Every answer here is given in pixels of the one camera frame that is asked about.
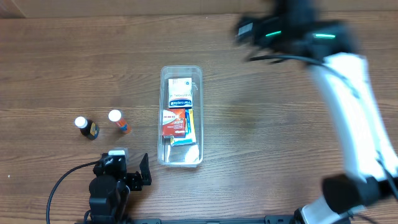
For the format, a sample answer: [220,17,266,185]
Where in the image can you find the dark bottle white cap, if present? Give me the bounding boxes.
[75,116,100,140]

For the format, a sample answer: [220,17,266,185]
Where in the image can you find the orange tube white cap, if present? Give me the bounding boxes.
[108,110,131,134]

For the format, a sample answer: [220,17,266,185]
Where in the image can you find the blue yellow VapoDrops box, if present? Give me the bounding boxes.
[170,108,197,146]

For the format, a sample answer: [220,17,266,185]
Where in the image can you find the red orange small box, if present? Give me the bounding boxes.
[162,108,186,138]

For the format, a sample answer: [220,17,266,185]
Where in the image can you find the white blue Hansaplast box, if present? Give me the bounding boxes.
[168,78,193,108]

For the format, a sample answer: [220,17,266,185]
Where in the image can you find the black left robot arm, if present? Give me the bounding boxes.
[89,150,152,223]

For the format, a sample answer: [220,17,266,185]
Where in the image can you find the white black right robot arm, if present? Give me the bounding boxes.
[235,1,397,223]

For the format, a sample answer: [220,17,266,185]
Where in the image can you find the clear plastic container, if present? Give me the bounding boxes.
[157,65,203,167]

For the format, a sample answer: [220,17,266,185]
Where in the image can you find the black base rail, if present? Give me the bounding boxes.
[122,215,301,224]

